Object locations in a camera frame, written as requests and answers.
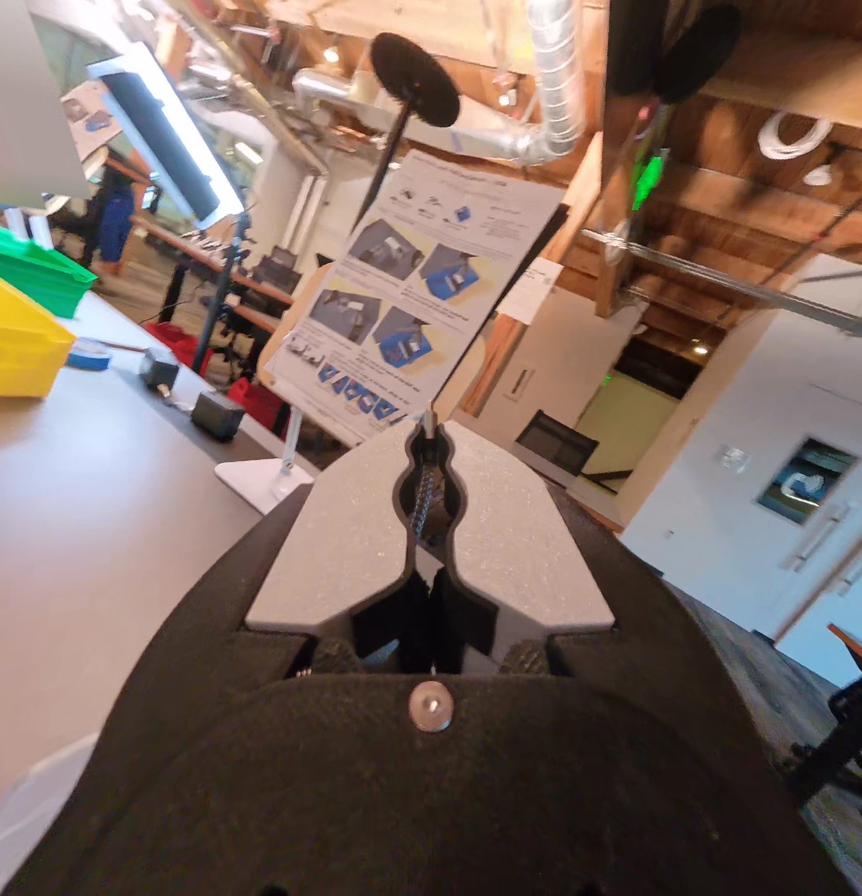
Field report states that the red storage crate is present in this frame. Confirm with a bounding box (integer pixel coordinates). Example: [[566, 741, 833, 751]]
[[142, 321, 202, 375], [228, 378, 292, 438]]

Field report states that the green plastic bin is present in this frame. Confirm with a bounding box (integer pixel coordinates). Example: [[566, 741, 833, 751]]
[[0, 220, 99, 321]]

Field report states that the green lit sign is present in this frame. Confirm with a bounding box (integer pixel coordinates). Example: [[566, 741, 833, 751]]
[[630, 153, 668, 212]]

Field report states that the yellow plastic bin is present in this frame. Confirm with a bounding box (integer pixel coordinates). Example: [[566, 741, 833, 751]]
[[0, 273, 78, 400]]

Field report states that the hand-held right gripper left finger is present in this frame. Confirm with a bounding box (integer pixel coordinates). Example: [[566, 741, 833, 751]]
[[244, 420, 425, 636]]

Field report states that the black office chair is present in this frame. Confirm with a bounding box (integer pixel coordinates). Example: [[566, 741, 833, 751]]
[[788, 672, 862, 813]]

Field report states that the wooden edged desk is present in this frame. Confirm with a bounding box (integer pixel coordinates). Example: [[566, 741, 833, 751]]
[[126, 213, 299, 333]]

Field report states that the framed wall picture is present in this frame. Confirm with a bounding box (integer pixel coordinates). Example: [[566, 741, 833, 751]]
[[755, 436, 862, 528]]

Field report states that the small black box device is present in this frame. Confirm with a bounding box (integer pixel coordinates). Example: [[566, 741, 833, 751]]
[[191, 390, 247, 443], [138, 346, 181, 394]]

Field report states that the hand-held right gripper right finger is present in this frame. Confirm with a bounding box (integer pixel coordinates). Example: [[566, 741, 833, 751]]
[[439, 420, 618, 639]]

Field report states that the black disc topped pole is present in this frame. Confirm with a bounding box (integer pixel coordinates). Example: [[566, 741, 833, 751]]
[[350, 31, 463, 235]]

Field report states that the blue tape roll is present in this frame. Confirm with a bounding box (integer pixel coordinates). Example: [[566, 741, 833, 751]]
[[67, 336, 114, 372]]

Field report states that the white paper note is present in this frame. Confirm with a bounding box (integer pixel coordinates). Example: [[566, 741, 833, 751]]
[[504, 258, 566, 325]]

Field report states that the thin grey braided usb cable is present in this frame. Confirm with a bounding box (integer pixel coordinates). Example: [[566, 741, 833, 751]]
[[408, 399, 449, 543]]

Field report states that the silver air duct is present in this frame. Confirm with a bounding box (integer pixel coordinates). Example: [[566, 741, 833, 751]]
[[291, 0, 587, 167]]

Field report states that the white cable coil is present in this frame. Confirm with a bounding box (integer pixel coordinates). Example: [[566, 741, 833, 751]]
[[756, 108, 835, 161]]

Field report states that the led light panel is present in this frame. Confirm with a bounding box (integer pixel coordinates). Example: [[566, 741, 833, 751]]
[[86, 41, 255, 382]]

